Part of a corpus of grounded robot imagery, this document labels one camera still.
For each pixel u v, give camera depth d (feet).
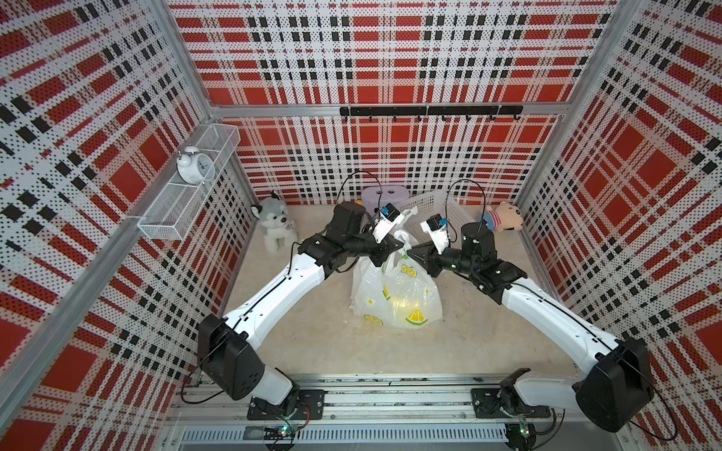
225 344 1.30
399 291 2.78
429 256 2.26
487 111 3.00
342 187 3.93
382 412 2.41
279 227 3.27
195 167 2.28
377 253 2.15
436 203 3.77
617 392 1.29
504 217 3.54
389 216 2.05
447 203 2.18
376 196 3.64
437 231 2.13
